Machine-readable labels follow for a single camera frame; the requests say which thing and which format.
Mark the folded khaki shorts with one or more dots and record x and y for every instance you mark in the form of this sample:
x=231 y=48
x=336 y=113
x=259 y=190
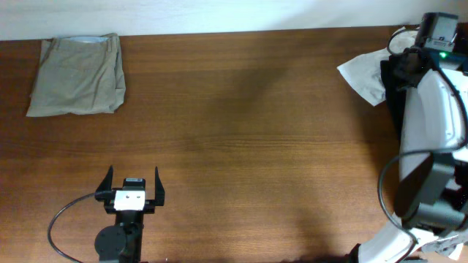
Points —
x=78 y=75

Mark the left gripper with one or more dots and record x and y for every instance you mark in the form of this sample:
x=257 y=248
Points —
x=129 y=210

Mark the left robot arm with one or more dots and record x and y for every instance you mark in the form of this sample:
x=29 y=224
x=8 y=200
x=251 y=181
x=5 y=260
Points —
x=121 y=242

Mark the grey shorts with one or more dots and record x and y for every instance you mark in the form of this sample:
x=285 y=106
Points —
x=450 y=247

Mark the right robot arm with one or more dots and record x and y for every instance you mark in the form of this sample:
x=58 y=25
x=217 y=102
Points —
x=422 y=76

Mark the black garment with white stripes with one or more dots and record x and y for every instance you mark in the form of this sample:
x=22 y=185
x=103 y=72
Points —
x=395 y=99

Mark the white cloth garment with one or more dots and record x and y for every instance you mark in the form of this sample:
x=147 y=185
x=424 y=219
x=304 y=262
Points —
x=363 y=73

